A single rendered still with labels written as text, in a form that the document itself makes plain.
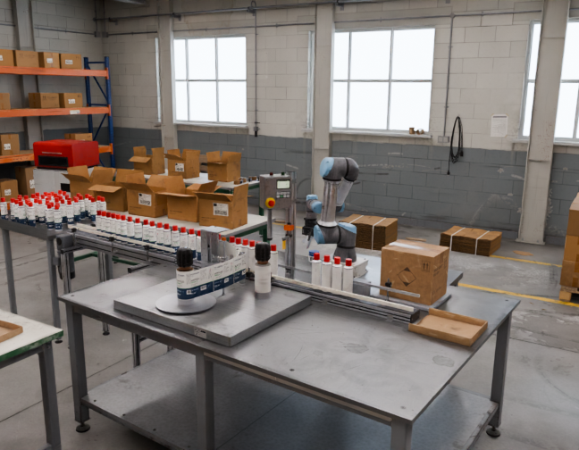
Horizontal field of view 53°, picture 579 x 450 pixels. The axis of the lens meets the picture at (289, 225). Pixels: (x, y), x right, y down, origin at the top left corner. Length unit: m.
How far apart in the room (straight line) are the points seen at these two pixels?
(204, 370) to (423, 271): 1.24
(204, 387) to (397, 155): 6.48
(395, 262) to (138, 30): 9.13
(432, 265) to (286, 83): 6.82
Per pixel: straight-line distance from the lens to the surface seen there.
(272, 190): 3.32
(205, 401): 2.85
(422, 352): 2.70
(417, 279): 3.17
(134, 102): 11.74
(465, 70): 8.47
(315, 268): 3.19
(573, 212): 6.04
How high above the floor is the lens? 1.96
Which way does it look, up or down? 13 degrees down
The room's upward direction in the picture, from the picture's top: 1 degrees clockwise
